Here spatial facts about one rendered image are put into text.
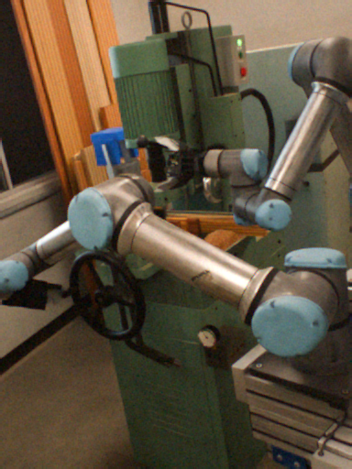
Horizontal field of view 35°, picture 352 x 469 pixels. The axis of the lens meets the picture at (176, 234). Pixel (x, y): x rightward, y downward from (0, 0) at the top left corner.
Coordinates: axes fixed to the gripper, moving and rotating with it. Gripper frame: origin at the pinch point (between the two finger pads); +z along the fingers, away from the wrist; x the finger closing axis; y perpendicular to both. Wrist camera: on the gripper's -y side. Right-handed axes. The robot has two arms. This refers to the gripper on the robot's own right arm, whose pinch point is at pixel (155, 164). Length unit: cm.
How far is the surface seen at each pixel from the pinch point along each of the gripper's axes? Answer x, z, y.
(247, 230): 19.0, -19.2, -21.0
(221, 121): -15.0, -3.3, -30.1
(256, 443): 98, -11, -46
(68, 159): -6, 134, -92
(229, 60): -35.0, -3.0, -34.8
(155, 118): -14.1, 6.0, -7.3
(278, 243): 27, -10, -61
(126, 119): -14.0, 14.6, -4.2
